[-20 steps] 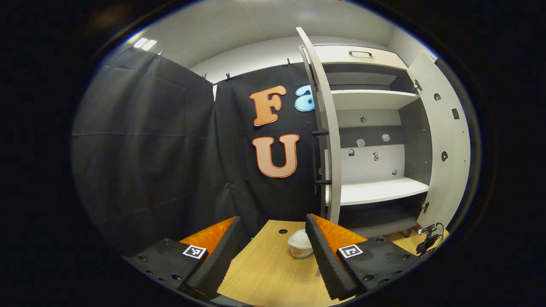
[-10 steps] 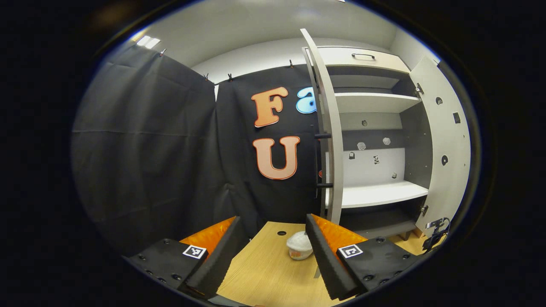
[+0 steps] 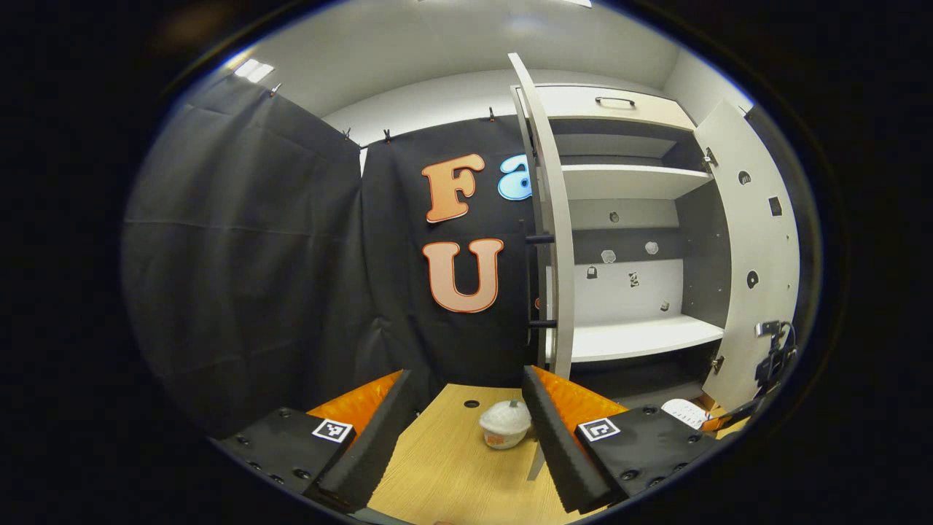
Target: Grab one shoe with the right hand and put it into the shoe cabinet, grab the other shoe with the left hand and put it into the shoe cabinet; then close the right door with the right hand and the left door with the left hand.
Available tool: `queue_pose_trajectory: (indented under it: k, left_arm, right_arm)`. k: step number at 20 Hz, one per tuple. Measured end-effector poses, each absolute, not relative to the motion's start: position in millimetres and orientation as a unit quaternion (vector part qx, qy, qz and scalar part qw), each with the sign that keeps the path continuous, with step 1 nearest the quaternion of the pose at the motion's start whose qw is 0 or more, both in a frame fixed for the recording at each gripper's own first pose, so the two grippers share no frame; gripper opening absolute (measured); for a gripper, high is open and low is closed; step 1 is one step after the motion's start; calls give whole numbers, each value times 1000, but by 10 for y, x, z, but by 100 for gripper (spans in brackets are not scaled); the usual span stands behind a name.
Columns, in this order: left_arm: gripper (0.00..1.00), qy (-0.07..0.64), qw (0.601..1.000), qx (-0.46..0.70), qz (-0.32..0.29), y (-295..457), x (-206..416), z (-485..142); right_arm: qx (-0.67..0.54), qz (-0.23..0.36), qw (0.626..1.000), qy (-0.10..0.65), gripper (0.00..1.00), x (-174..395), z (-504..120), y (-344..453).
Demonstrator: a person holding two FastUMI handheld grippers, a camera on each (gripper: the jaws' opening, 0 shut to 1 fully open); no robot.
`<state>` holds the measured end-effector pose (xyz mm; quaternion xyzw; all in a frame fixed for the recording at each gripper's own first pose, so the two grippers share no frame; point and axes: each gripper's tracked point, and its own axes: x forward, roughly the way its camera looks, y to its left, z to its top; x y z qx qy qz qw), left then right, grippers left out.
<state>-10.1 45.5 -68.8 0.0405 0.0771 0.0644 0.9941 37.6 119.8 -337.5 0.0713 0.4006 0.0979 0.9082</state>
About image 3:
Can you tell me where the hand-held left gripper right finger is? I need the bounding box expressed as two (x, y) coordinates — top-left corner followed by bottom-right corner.
(521, 366), (722, 515)

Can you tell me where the black backdrop cloth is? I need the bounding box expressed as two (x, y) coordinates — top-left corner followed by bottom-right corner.
(120, 73), (821, 440)

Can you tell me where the black door handle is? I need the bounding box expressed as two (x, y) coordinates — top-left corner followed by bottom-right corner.
(525, 219), (557, 345)

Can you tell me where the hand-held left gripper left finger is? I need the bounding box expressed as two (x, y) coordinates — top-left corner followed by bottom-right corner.
(208, 370), (415, 515)

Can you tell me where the white canvas shoe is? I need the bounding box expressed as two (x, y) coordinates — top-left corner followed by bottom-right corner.
(660, 398), (711, 431)

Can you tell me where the narrow ceiling light strip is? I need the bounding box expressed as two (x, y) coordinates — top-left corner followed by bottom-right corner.
(233, 58), (276, 84)

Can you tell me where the cream cabinet drawer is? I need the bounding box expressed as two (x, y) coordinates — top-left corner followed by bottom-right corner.
(514, 84), (697, 132)

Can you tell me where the white cabinet door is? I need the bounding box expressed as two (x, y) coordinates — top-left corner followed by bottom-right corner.
(692, 100), (801, 413)
(508, 52), (577, 482)

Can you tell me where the white round plush toy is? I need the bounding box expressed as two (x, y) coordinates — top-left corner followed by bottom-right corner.
(479, 399), (533, 450)

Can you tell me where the grey and white shoe cabinet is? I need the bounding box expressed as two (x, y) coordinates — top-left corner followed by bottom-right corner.
(510, 82), (733, 409)

